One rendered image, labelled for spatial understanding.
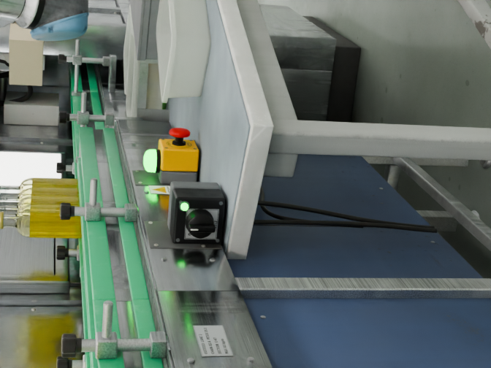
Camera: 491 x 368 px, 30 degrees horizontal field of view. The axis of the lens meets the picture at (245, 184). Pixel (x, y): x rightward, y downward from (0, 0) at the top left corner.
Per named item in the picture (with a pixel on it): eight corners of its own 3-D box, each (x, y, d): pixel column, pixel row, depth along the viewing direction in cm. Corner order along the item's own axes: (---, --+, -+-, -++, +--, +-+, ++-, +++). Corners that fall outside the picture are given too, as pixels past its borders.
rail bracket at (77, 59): (131, 96, 281) (57, 92, 276) (134, 41, 275) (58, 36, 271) (133, 99, 276) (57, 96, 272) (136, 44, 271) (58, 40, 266)
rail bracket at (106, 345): (166, 346, 119) (61, 347, 116) (169, 295, 116) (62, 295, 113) (169, 361, 115) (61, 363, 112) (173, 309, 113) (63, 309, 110)
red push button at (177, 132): (166, 142, 175) (168, 125, 174) (187, 143, 176) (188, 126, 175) (169, 149, 172) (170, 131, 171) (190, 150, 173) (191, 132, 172)
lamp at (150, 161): (157, 168, 177) (142, 168, 176) (158, 146, 176) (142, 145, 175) (159, 176, 173) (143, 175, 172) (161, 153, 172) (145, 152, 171)
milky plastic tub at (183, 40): (206, 111, 176) (161, 109, 174) (196, 33, 190) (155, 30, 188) (221, 43, 163) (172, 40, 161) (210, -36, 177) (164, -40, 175)
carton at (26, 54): (44, 7, 221) (12, 5, 219) (42, 41, 208) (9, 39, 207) (43, 50, 228) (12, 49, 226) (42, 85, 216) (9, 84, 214)
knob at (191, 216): (212, 235, 146) (215, 243, 143) (184, 234, 145) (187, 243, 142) (214, 209, 145) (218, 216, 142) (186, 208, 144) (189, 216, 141)
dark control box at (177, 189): (216, 225, 155) (166, 225, 153) (220, 182, 152) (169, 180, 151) (224, 245, 147) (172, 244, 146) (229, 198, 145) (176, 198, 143)
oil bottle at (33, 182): (113, 201, 213) (19, 199, 209) (115, 178, 211) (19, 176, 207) (115, 210, 208) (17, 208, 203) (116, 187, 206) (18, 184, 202)
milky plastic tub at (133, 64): (158, 113, 237) (125, 112, 235) (164, 27, 229) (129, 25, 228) (166, 133, 221) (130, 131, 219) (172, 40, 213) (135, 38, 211)
